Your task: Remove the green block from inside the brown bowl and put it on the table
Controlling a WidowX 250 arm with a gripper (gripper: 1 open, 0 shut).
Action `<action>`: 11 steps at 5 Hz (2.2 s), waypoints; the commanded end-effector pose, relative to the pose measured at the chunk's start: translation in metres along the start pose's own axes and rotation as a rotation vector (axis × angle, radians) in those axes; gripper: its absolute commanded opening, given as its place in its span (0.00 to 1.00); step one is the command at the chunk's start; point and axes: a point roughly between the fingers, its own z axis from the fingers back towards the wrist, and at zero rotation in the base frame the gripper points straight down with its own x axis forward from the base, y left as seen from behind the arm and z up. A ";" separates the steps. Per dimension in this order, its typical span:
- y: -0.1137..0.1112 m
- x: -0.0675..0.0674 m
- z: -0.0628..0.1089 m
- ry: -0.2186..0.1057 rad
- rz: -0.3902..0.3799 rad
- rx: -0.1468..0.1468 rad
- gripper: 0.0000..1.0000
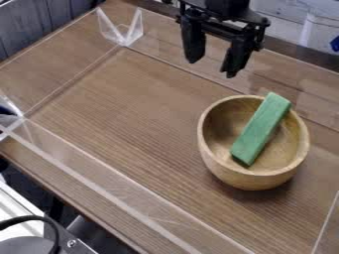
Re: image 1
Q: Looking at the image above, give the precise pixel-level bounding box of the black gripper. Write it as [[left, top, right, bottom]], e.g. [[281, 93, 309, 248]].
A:
[[178, 0, 270, 78]]

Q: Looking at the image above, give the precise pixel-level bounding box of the brown wooden bowl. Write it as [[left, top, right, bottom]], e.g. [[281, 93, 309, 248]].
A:
[[198, 92, 310, 191]]

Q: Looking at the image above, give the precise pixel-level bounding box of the green rectangular block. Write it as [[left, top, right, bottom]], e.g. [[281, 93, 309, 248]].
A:
[[231, 92, 291, 167]]

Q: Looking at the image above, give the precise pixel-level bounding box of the white container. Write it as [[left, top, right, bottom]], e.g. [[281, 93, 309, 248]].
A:
[[299, 9, 339, 56]]

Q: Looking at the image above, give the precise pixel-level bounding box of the blue object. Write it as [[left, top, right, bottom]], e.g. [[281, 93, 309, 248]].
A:
[[330, 36, 339, 53]]

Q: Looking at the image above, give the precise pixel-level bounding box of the clear acrylic front barrier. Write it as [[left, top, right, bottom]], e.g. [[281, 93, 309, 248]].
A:
[[0, 95, 254, 254]]

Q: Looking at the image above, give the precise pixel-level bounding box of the clear acrylic corner bracket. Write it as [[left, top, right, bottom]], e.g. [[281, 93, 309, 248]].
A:
[[95, 8, 144, 47]]

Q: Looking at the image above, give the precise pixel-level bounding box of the grey metal bracket with screw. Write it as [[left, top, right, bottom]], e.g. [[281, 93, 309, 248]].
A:
[[46, 215, 99, 254]]

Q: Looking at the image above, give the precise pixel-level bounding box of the black cable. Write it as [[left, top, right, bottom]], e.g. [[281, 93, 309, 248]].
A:
[[0, 214, 63, 254]]

